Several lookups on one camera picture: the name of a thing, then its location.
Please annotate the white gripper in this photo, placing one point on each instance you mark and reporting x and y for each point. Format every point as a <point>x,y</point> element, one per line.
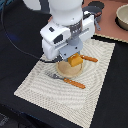
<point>60,42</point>

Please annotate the woven beige placemat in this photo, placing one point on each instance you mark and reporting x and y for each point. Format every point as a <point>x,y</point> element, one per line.
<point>70,102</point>

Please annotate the round wooden plate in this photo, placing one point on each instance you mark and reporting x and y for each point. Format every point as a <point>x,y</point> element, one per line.
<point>66,70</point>

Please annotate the fork with orange handle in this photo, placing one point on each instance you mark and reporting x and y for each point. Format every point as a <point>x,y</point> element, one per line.
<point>66,80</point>

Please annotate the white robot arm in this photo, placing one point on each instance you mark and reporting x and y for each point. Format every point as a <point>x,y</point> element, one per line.
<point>45,7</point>

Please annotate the dark pot lid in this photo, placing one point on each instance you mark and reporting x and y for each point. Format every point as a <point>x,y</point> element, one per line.
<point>97,4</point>

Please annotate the beige bowl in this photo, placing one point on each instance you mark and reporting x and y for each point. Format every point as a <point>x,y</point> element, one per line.
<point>122,15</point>

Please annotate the knife with orange handle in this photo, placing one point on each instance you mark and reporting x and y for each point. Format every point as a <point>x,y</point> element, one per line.
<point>89,58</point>

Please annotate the grey toy frying pan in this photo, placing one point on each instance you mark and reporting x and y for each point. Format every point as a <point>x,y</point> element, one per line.
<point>96,12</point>

